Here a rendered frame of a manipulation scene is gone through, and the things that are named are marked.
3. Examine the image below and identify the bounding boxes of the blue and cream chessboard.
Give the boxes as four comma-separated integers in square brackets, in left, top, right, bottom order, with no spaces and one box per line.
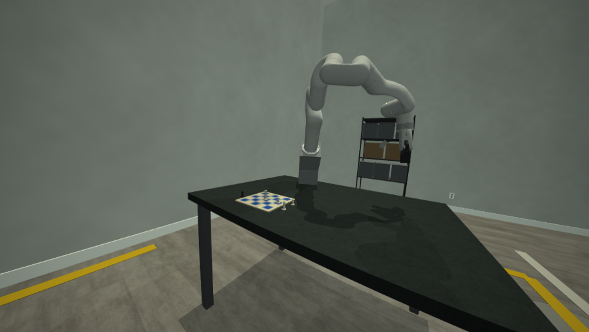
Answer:
[235,192,293,213]

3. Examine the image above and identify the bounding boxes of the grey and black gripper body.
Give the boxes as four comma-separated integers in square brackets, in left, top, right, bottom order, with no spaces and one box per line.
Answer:
[396,129,414,151]

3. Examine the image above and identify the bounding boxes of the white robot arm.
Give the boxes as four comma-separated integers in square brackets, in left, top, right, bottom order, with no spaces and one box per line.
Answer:
[302,53,415,155]

